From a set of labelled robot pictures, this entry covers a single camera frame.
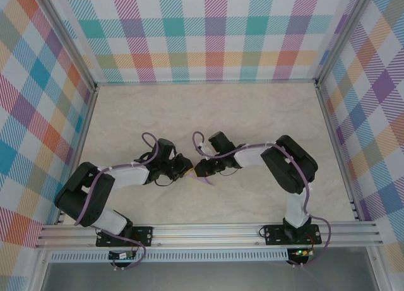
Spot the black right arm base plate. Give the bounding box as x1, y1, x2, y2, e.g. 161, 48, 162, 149
264, 224, 322, 246

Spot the grey metal panel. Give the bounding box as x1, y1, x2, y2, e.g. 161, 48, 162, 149
40, 261, 379, 291

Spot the slotted grey cable duct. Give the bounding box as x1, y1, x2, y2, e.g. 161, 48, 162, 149
49, 248, 290, 263

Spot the aluminium frame post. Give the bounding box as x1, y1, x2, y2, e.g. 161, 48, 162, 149
33, 0, 98, 93
314, 0, 378, 88

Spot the small dark circuit board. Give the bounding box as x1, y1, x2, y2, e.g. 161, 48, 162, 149
109, 251, 137, 261

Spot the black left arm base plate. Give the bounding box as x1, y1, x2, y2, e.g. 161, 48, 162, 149
95, 226, 155, 248

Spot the aluminium table edge rail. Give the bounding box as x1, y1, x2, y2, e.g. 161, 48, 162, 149
56, 84, 100, 225
314, 82, 364, 222

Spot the thin aluminium wall rail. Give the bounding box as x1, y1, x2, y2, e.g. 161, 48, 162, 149
94, 80, 319, 85

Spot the long aluminium mounting rail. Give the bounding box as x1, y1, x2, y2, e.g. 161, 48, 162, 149
34, 220, 384, 250

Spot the purple paper sheet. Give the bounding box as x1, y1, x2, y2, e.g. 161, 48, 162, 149
189, 170, 217, 187

